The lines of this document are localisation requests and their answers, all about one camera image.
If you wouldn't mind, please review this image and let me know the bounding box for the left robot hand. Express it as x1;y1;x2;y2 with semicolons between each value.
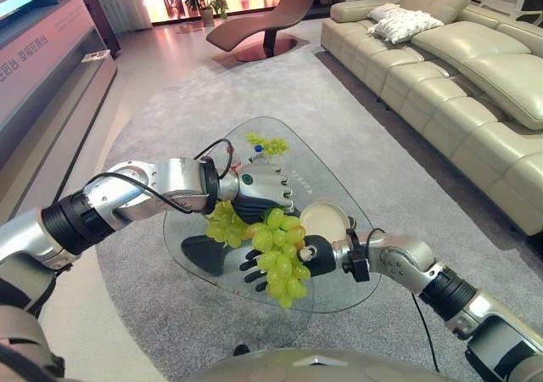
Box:
218;162;305;226

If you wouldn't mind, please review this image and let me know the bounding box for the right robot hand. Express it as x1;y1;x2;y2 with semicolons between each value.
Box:
238;234;341;294

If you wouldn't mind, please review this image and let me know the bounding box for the large green grape bunch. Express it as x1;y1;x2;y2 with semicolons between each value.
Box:
247;207;313;310

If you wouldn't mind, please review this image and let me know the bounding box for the medium green grape bunch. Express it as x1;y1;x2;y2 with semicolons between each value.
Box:
204;200;255;250

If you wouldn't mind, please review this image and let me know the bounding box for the beige round plate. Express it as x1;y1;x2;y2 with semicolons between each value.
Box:
299;200;351;247

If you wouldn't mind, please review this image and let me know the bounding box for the small yellow-green grape bunch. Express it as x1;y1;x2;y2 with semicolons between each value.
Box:
244;132;292;159

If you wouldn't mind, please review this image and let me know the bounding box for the glass coffee table top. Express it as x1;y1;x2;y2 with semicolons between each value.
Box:
162;115;383;314

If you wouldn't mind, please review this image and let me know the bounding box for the dark coffee table base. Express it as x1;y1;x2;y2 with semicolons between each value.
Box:
181;234;260;278

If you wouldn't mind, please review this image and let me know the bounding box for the grey carpet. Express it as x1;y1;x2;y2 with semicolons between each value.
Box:
95;47;543;382

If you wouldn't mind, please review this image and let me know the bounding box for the silver robot torso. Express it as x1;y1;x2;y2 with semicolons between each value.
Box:
181;347;468;382

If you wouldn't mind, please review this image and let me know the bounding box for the brown lounge chair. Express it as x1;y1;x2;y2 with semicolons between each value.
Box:
205;0;341;63

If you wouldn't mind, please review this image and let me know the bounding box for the booklet on cabinet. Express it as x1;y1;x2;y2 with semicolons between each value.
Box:
80;51;112;64

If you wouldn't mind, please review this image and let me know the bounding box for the beige leather sofa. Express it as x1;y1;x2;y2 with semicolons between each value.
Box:
320;0;543;237

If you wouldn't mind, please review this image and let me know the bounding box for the small white patterned pillow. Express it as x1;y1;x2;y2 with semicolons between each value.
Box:
366;3;416;23

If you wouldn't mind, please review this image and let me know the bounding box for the large white patterned pillow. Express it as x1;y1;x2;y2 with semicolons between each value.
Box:
367;9;445;45

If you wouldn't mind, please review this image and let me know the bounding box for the white curtain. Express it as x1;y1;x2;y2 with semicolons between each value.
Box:
90;0;154;34

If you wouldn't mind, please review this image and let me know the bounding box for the dark tall column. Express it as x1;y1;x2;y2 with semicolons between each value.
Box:
77;0;123;59

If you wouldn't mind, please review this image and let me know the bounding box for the grey TV cabinet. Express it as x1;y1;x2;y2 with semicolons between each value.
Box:
0;0;119;227

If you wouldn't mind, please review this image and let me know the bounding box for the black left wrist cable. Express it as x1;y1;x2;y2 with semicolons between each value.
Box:
193;138;239;180

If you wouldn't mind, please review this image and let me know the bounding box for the black left forearm cable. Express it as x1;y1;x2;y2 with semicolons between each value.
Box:
83;171;193;214

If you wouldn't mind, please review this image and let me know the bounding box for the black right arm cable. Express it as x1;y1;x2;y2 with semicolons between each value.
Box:
365;228;440;373

